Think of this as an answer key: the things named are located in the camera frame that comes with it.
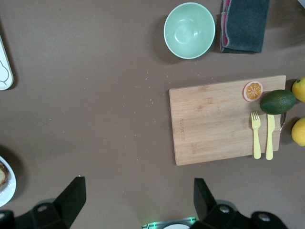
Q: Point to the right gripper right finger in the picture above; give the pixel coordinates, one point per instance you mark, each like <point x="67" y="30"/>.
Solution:
<point x="209" y="214"/>

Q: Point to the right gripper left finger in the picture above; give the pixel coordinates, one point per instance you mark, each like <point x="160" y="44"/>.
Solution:
<point x="59" y="214"/>

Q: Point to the brown crust bread slice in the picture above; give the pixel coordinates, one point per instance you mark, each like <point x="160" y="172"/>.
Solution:
<point x="3" y="176"/>

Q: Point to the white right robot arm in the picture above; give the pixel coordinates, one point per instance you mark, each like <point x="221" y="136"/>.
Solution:
<point x="176" y="227"/>

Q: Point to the white round plate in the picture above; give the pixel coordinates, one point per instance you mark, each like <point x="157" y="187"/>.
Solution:
<point x="10" y="190"/>

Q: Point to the pale yellow plastic fork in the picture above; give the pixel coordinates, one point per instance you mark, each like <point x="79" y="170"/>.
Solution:
<point x="257" y="143"/>

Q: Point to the bamboo cutting board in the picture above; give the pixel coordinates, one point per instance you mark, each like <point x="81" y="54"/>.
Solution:
<point x="209" y="126"/>

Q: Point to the pale yellow plastic knife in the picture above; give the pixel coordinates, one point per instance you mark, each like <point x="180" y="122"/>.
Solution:
<point x="270" y="138"/>

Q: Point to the yellow lemon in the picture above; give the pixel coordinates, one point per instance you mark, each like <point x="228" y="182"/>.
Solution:
<point x="299" y="90"/>
<point x="299" y="131"/>

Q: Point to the orange fruit slice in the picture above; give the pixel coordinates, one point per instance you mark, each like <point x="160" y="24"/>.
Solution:
<point x="253" y="91"/>

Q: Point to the green avocado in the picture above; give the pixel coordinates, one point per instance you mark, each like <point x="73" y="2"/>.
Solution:
<point x="277" y="102"/>

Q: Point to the cream bear print tray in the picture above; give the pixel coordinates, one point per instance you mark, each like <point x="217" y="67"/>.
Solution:
<point x="4" y="71"/>

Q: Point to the mint green bowl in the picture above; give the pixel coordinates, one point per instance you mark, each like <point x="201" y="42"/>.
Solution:
<point x="188" y="31"/>

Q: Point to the dark grey pink cloth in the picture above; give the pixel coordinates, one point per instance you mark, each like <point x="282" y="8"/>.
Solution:
<point x="245" y="26"/>

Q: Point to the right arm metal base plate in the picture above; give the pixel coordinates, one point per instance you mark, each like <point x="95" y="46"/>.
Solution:
<point x="152" y="225"/>

